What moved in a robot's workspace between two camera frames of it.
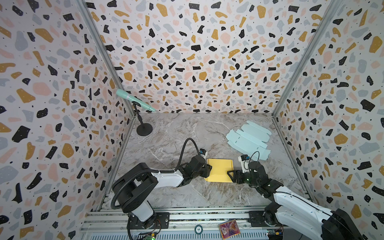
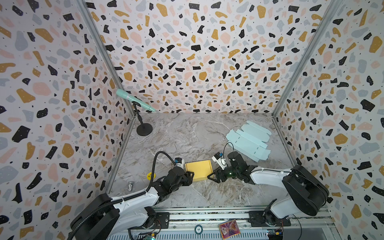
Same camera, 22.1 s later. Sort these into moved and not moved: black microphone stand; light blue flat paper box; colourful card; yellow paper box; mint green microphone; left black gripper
Moved: left black gripper; yellow paper box
Not moved: light blue flat paper box; mint green microphone; colourful card; black microphone stand
